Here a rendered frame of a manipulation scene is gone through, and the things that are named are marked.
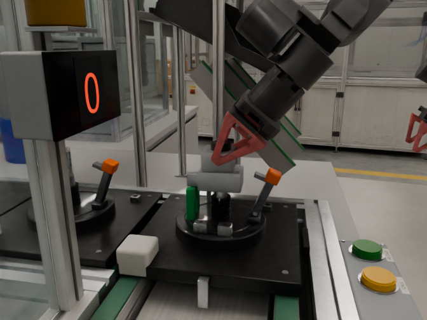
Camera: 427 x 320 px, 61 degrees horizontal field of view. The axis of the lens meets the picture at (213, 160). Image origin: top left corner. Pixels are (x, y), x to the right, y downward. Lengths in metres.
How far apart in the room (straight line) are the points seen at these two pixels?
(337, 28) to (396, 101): 4.17
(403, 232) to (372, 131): 3.80
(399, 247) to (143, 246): 0.53
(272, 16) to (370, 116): 4.17
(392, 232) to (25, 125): 0.75
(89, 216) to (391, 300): 0.43
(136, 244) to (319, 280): 0.24
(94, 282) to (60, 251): 0.09
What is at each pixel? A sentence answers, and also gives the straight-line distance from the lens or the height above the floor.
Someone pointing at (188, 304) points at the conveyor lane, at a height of 0.92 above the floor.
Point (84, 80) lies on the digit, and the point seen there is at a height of 1.21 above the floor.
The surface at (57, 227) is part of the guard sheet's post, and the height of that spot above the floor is 1.06.
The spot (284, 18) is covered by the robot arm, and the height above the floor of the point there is 1.28.
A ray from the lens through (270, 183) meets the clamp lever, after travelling 0.53.
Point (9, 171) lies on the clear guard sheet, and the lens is 0.37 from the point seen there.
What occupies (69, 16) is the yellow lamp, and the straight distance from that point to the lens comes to 0.36.
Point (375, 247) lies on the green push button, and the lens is 0.58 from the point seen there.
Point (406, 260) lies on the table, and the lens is 0.80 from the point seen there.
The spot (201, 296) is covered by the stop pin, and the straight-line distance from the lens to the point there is 0.49.
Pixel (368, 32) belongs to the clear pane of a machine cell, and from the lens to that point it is 4.55.
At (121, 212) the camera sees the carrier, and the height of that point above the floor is 0.97.
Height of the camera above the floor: 1.24
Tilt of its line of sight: 17 degrees down
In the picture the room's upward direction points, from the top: straight up
